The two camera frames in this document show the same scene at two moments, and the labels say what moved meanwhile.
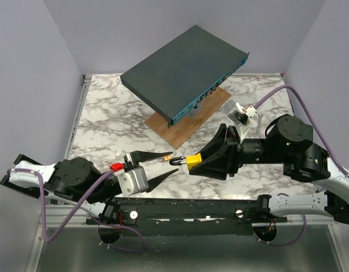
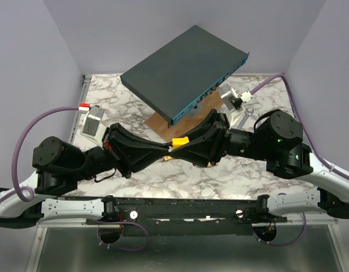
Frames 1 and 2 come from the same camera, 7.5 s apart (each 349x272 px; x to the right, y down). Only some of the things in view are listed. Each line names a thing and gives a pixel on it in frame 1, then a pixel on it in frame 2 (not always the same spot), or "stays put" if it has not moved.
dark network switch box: x=174 y=78 stays put
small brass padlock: x=165 y=158 stays put
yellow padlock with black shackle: x=191 y=160 to x=178 y=141
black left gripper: x=133 y=160 to x=132 y=157
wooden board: x=179 y=132 stays put
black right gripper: x=220 y=156 to x=204 y=149
